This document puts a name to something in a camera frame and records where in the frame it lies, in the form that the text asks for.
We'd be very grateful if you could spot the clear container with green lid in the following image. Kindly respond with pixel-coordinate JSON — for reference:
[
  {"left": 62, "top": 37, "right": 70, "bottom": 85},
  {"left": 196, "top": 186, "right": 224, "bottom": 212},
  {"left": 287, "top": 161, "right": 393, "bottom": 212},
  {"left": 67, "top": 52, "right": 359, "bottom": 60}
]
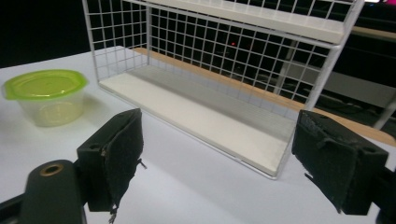
[{"left": 1, "top": 68, "right": 90, "bottom": 128}]

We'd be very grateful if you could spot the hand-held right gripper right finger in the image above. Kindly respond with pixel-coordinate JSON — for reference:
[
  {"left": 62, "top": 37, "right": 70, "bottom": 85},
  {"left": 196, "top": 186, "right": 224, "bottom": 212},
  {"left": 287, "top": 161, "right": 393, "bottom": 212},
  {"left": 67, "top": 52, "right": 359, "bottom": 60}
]
[{"left": 290, "top": 109, "right": 390, "bottom": 216}]

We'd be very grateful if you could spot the white wire shelf rack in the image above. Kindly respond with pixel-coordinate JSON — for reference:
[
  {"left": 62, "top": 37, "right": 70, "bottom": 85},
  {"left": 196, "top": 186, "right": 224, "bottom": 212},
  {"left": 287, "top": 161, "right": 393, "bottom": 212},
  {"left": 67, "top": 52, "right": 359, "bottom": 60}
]
[{"left": 81, "top": 0, "right": 366, "bottom": 181}]

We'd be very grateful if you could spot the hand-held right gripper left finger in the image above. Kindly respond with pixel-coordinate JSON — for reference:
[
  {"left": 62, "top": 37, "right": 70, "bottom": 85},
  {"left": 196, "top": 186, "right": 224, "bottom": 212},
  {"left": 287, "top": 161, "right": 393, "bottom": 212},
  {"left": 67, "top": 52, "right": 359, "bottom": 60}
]
[{"left": 76, "top": 107, "right": 148, "bottom": 224}]

